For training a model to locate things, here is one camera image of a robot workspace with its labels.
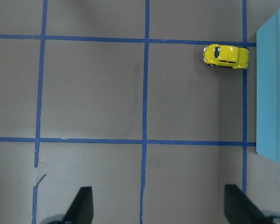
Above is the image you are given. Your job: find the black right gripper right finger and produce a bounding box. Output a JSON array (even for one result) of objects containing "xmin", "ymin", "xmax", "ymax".
[{"xmin": 224, "ymin": 184, "xmax": 268, "ymax": 224}]

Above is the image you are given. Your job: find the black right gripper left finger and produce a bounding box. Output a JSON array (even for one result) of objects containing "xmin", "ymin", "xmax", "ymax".
[{"xmin": 62, "ymin": 187, "xmax": 94, "ymax": 224}]

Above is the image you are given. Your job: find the yellow beetle toy car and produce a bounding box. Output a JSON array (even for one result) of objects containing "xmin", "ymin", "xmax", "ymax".
[{"xmin": 203, "ymin": 44, "xmax": 249, "ymax": 70}]

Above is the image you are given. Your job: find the turquoise plastic bin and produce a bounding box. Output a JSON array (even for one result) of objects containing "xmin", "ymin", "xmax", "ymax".
[{"xmin": 256, "ymin": 8, "xmax": 280, "ymax": 164}]

